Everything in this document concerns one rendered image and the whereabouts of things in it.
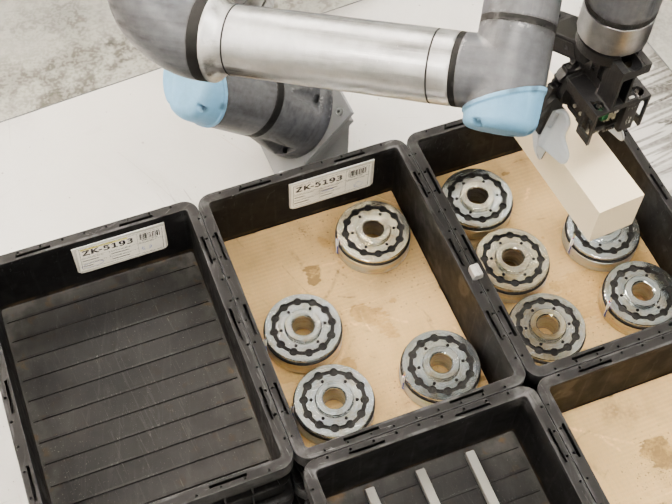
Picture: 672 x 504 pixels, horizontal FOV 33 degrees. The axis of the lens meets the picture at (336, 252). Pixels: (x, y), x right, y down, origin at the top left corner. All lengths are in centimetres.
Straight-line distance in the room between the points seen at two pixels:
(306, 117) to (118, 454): 58
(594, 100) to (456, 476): 50
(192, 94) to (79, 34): 142
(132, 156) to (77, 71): 110
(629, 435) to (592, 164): 36
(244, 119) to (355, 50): 54
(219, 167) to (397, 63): 75
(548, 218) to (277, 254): 39
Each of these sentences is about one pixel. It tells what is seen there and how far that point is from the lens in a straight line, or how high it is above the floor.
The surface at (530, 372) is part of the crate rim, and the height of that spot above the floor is 93.
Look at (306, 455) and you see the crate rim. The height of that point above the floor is 93.
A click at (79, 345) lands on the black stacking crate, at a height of 83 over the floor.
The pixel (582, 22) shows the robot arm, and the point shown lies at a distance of 121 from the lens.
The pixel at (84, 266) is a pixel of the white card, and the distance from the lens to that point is 155.
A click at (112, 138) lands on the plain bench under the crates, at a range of 190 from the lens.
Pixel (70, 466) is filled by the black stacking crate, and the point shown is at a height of 83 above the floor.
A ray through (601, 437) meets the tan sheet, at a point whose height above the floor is 83.
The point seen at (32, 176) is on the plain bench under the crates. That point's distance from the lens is 187.
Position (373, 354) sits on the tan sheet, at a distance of 151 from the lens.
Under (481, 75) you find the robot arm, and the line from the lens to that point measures 111.
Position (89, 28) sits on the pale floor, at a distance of 304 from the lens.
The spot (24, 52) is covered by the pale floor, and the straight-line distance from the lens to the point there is 302.
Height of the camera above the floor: 217
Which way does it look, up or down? 58 degrees down
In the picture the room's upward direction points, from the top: 2 degrees clockwise
